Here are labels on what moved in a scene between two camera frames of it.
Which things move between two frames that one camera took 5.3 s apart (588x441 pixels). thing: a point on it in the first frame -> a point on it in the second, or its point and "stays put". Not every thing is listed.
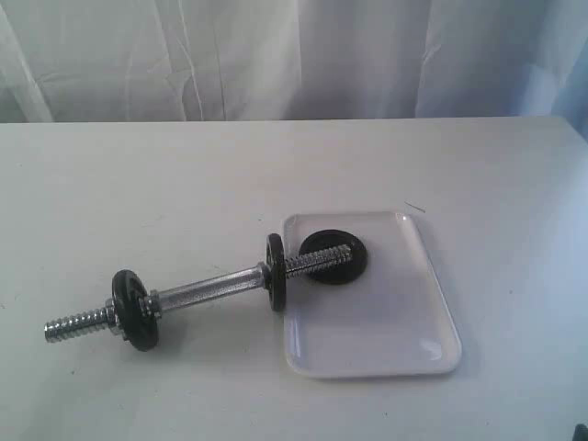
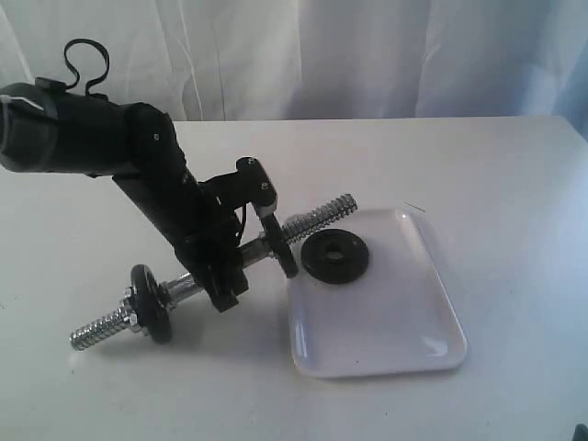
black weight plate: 340,273 stays put
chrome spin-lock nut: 110,311 -> 124,312
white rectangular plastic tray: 389,320 stays put
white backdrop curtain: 136,61 stays put
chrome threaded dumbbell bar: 106,321 -> 173,292
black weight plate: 134,310 -> 153,303
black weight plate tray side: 277,270 -> 279,243
